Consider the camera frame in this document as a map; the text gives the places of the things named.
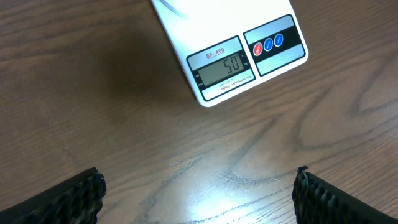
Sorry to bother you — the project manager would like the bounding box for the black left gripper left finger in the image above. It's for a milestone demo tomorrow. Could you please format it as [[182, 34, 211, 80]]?
[[1, 167, 106, 224]]

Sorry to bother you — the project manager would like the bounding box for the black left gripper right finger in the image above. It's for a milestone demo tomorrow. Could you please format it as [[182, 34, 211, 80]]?
[[292, 166, 397, 224]]

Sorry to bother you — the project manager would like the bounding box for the white digital kitchen scale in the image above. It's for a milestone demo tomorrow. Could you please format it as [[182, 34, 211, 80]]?
[[152, 0, 309, 107]]

